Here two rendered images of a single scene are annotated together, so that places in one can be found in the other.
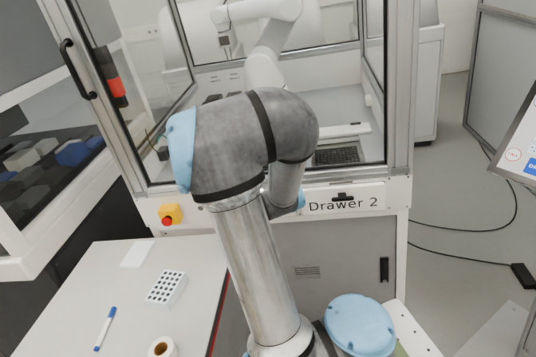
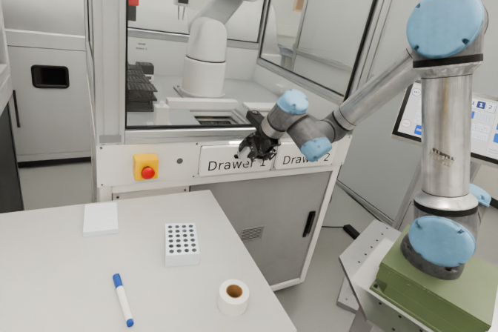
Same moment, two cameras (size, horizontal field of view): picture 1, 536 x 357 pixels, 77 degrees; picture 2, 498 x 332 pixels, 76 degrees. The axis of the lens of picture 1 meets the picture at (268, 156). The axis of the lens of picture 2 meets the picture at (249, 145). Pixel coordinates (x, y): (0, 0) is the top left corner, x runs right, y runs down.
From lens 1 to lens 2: 0.82 m
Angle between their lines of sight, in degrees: 38
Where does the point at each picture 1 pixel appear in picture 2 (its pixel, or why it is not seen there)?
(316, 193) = (293, 147)
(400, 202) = (339, 159)
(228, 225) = (467, 87)
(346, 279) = (279, 237)
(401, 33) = (379, 23)
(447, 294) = (316, 253)
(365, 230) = (308, 186)
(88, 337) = (101, 316)
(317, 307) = not seen: hidden behind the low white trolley
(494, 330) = not seen: hidden behind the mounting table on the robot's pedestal
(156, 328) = (196, 282)
